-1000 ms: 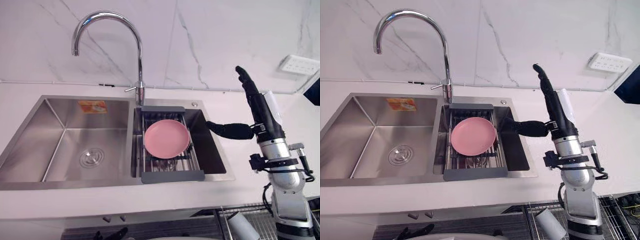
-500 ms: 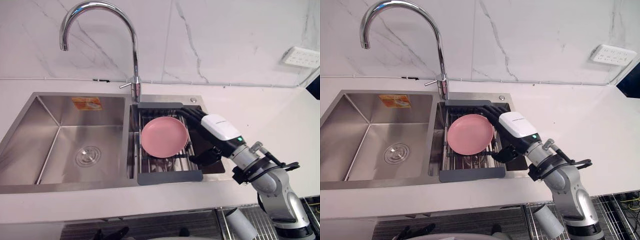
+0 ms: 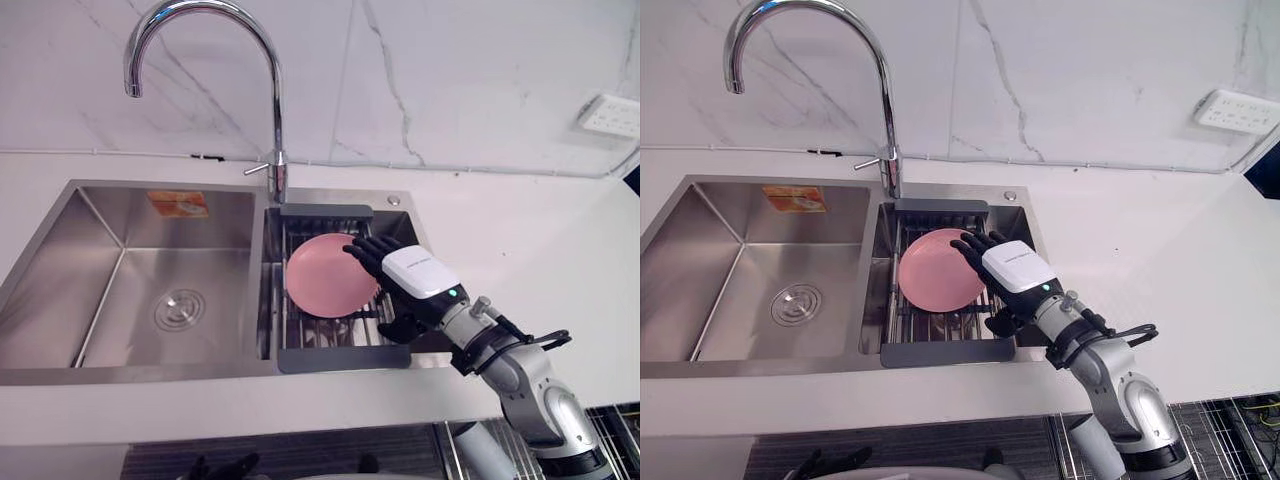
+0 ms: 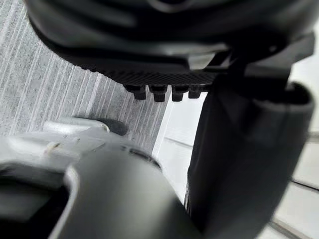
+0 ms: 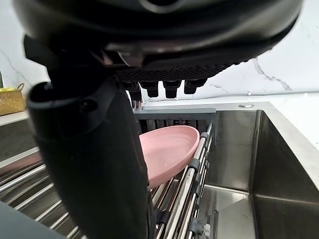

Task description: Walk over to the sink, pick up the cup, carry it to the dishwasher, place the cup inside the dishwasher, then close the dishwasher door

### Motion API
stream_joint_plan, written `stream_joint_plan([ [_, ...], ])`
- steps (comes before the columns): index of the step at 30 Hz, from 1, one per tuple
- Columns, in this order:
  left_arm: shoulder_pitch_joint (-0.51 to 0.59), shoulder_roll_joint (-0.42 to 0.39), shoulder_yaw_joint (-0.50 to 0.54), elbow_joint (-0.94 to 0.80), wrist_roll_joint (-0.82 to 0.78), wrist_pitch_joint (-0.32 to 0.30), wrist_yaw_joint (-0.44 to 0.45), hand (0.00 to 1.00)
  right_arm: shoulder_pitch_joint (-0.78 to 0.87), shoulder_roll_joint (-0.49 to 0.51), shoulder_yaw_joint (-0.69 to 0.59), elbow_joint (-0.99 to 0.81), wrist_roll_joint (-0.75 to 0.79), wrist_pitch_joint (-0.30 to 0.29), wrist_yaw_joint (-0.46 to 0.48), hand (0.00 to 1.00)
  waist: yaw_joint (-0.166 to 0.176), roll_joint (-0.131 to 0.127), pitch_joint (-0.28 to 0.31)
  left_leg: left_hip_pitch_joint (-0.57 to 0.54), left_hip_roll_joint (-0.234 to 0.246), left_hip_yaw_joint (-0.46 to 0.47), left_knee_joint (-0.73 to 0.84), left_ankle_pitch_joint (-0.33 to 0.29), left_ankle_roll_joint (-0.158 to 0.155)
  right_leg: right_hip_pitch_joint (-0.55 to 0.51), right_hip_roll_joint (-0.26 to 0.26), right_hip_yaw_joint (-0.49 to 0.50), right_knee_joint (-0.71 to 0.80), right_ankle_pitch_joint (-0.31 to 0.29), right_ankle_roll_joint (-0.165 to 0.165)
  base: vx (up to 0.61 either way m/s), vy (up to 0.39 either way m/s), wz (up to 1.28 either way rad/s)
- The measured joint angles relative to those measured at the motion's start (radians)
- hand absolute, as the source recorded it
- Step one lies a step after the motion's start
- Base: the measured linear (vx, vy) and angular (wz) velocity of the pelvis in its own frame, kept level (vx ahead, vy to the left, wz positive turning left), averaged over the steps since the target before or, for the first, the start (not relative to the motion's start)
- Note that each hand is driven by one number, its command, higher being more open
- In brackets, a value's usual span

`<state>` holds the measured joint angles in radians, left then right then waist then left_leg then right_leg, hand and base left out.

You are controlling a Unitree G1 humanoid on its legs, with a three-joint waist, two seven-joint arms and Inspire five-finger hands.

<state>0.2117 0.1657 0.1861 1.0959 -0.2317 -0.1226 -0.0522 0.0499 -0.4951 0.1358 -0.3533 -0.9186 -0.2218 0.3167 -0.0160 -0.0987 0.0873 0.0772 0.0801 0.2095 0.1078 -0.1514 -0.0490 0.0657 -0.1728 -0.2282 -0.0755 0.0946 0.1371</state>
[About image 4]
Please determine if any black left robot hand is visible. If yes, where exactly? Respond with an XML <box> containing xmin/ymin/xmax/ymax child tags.
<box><xmin>23</xmin><ymin>0</ymin><xmax>319</xmax><ymax>239</ymax></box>

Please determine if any dark robot foot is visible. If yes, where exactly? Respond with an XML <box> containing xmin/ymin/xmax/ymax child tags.
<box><xmin>103</xmin><ymin>119</ymin><xmax>129</xmax><ymax>136</ymax></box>

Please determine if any silver robot leg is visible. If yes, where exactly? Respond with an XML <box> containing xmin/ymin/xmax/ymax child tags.
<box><xmin>0</xmin><ymin>117</ymin><xmax>203</xmax><ymax>239</ymax></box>

